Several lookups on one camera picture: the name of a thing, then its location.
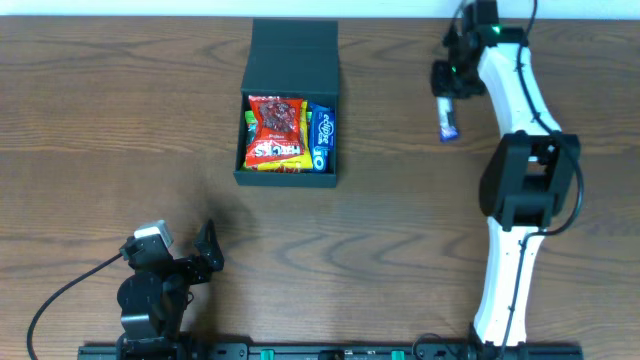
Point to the dark blue chocolate bar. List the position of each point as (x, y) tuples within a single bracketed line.
[(447, 121)]

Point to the yellow snack bag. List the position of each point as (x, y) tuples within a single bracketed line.
[(301, 163)]

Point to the blue Eclipse mint pack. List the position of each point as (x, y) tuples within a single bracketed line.
[(323, 128)]

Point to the Haribo gummy bag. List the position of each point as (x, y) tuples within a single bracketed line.
[(251, 123)]

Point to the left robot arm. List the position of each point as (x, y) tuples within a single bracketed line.
[(153, 300)]

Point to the blue Oreo cookie pack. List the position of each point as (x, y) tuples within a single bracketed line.
[(319, 156)]

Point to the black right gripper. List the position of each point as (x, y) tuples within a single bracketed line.
[(447, 85)]

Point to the red Hacks candy bag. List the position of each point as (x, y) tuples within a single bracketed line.
[(278, 132)]

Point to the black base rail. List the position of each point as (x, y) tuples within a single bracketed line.
[(427, 351)]

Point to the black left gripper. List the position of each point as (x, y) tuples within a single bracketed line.
[(195, 267)]

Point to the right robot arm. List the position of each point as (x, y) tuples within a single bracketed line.
[(533, 186)]

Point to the dark green box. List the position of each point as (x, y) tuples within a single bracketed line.
[(290, 58)]

